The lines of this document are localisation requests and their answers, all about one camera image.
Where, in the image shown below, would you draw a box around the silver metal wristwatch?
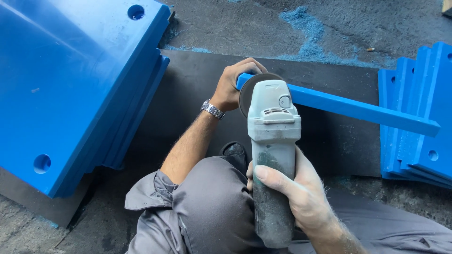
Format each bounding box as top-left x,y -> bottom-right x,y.
200,99 -> 226,120

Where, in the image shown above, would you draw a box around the blue plastic bar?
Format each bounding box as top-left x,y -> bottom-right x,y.
236,73 -> 441,138

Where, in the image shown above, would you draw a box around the grey angle grinder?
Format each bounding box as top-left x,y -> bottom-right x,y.
239,73 -> 302,249

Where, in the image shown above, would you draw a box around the pile of blue plastic shavings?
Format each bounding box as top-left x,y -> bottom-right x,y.
164,0 -> 398,69

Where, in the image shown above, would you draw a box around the stack of large blue plates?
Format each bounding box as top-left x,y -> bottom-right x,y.
0,0 -> 172,199

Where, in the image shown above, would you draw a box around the person's black shoe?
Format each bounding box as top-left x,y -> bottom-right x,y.
219,141 -> 248,175

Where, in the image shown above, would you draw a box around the person's grey work trousers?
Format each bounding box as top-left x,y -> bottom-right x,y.
124,156 -> 452,254

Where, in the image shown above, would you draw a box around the stack of small blue plates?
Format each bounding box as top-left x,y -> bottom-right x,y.
378,42 -> 452,190

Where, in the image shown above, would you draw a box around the person's right hand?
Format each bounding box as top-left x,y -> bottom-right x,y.
246,145 -> 341,238

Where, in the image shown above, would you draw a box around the black rubber mat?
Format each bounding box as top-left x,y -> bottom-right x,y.
0,49 -> 383,228

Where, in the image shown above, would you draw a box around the person's left hand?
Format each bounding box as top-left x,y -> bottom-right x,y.
210,57 -> 268,113

